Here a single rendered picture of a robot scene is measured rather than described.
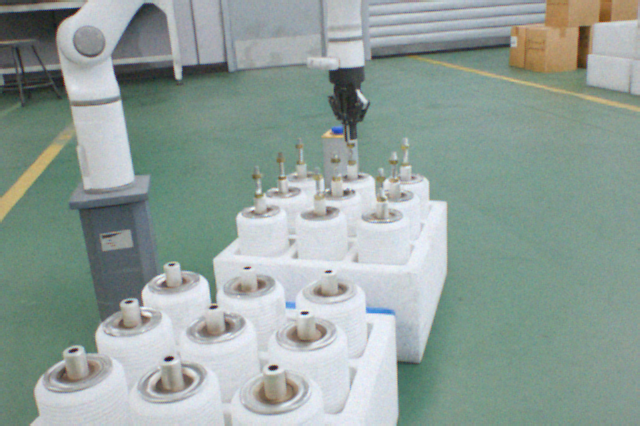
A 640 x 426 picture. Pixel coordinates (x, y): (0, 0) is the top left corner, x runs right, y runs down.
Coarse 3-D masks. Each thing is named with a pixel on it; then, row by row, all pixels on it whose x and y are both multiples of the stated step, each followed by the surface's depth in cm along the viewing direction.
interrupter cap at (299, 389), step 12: (288, 372) 69; (252, 384) 67; (288, 384) 67; (300, 384) 66; (240, 396) 65; (252, 396) 65; (264, 396) 65; (288, 396) 65; (300, 396) 65; (252, 408) 63; (264, 408) 63; (276, 408) 63; (288, 408) 63
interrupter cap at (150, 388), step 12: (156, 372) 70; (192, 372) 70; (204, 372) 70; (144, 384) 68; (156, 384) 69; (192, 384) 68; (204, 384) 68; (144, 396) 66; (156, 396) 66; (168, 396) 66; (180, 396) 66
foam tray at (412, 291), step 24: (432, 216) 134; (288, 240) 128; (432, 240) 123; (216, 264) 120; (240, 264) 118; (264, 264) 117; (288, 264) 115; (312, 264) 114; (336, 264) 114; (360, 264) 113; (384, 264) 112; (408, 264) 111; (432, 264) 124; (288, 288) 117; (384, 288) 111; (408, 288) 109; (432, 288) 125; (408, 312) 111; (432, 312) 127; (408, 336) 113; (408, 360) 114
